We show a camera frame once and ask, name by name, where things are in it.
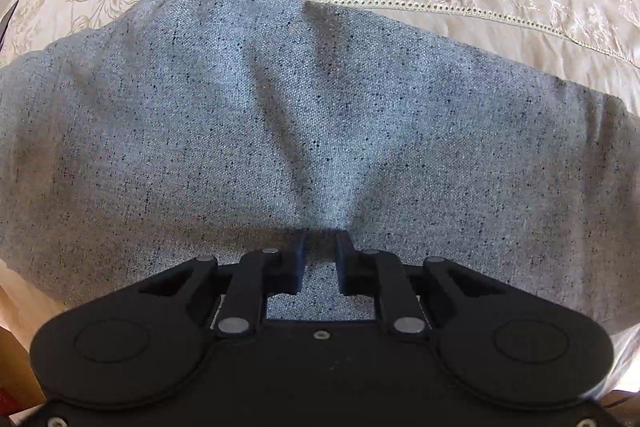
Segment grey speckled pants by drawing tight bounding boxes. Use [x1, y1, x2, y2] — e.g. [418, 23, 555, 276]
[0, 0, 640, 400]

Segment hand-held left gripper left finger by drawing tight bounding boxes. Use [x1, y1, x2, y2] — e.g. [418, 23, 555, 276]
[139, 231, 307, 340]

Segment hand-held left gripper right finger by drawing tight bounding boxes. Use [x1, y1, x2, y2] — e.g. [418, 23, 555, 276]
[336, 231, 506, 340]

